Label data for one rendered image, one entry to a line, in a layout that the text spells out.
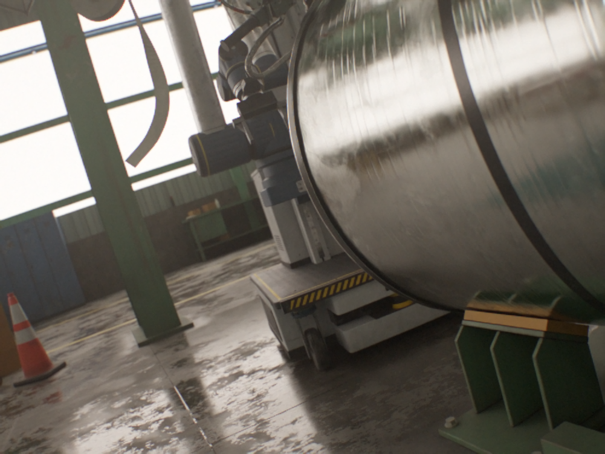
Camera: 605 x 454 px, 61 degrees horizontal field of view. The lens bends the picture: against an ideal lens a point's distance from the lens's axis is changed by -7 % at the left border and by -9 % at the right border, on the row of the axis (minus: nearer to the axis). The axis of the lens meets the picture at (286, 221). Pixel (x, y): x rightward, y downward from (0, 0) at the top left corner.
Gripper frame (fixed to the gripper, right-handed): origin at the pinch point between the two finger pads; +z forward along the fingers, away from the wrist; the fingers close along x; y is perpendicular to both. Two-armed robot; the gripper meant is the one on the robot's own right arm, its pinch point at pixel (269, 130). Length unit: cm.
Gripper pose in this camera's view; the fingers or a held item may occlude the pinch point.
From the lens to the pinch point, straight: 184.6
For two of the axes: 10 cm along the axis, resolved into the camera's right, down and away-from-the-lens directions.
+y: 0.1, 3.9, 9.2
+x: -9.2, 3.7, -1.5
